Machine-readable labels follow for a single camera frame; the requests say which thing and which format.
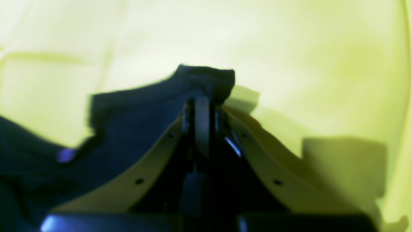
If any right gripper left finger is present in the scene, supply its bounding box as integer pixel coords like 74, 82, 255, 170
41, 97, 211, 232

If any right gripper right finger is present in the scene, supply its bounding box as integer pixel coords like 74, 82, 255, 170
211, 106, 377, 232

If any black T-shirt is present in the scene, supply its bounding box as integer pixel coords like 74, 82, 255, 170
0, 65, 235, 232

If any yellow table cloth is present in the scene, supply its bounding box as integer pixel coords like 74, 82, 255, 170
1, 0, 411, 232

